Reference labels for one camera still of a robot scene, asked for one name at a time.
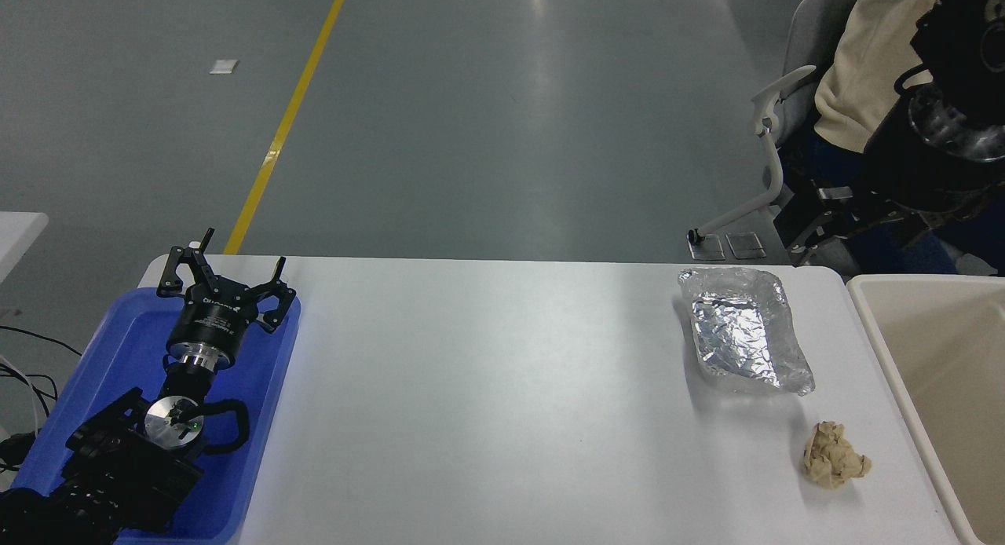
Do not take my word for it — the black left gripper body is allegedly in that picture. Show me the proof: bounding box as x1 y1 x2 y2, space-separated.
166 278 261 368

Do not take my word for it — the grey office chair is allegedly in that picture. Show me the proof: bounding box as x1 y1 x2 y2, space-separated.
689 0 868 267

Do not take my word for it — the crumpled tan paper ball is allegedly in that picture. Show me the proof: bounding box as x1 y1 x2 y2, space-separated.
802 421 872 490

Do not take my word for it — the person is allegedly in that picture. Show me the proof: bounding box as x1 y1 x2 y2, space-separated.
785 0 1005 277

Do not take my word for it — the black cable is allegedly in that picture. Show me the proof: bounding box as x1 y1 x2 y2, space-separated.
0 325 83 471

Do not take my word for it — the white cable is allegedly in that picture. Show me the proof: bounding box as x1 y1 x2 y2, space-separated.
0 355 42 437

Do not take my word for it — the blue plastic tray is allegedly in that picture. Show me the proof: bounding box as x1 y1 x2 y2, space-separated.
11 287 302 545

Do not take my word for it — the large pale bin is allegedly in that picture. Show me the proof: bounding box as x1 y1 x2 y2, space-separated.
846 274 1005 545

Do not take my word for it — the white side table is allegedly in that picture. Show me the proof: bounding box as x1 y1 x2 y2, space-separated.
0 212 49 283

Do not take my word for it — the foil tray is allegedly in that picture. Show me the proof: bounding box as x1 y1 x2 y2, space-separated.
678 266 816 397

